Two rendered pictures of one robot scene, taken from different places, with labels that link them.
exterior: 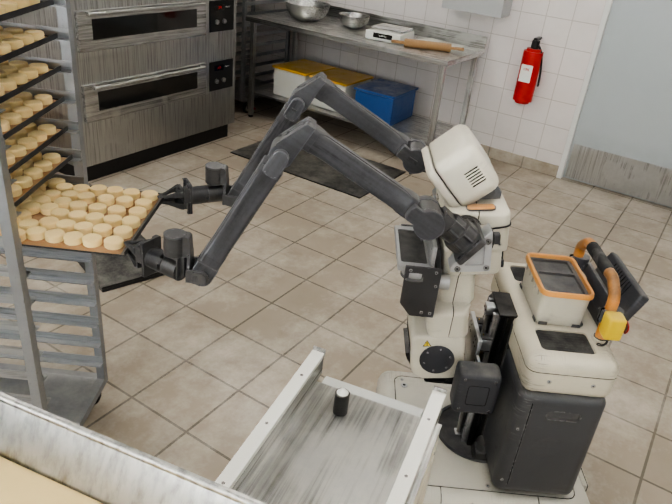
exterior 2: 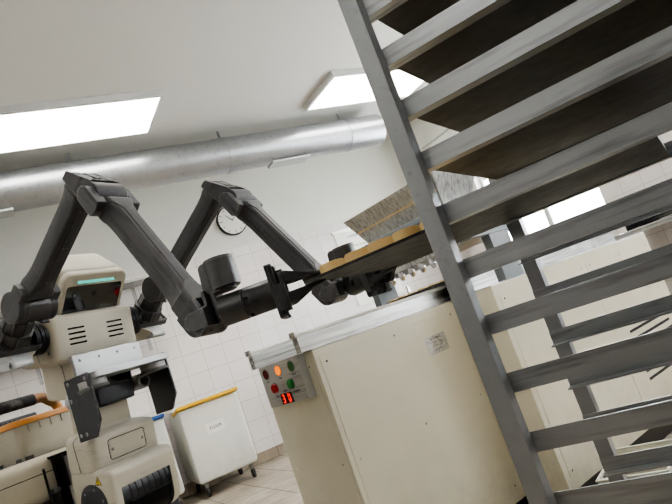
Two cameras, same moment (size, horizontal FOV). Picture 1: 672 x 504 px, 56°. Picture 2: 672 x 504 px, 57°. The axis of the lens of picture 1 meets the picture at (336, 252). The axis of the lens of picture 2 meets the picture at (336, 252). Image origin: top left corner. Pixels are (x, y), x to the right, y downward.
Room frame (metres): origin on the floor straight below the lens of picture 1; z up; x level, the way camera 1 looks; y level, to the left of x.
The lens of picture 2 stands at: (2.74, 1.18, 0.83)
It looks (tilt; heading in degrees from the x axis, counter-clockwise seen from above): 8 degrees up; 210
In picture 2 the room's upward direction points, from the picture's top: 20 degrees counter-clockwise
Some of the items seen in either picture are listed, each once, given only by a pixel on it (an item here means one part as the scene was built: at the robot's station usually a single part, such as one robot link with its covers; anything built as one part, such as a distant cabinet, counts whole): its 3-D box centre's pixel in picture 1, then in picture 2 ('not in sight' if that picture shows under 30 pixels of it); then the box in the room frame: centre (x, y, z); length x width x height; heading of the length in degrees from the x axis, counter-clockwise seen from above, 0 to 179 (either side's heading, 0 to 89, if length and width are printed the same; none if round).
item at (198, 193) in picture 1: (195, 195); (264, 296); (1.82, 0.46, 0.96); 0.07 x 0.07 x 0.10; 30
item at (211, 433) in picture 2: not in sight; (213, 441); (-1.27, -2.99, 0.39); 0.64 x 0.54 x 0.77; 57
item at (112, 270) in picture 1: (117, 254); not in sight; (2.96, 1.19, 0.02); 0.60 x 0.40 x 0.03; 42
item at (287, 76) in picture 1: (303, 80); not in sight; (5.76, 0.46, 0.36); 0.46 x 0.38 x 0.26; 148
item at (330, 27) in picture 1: (356, 79); not in sight; (5.49, -0.01, 0.49); 1.90 x 0.72 x 0.98; 60
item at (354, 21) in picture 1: (353, 21); not in sight; (5.65, 0.07, 0.93); 0.27 x 0.27 x 0.10
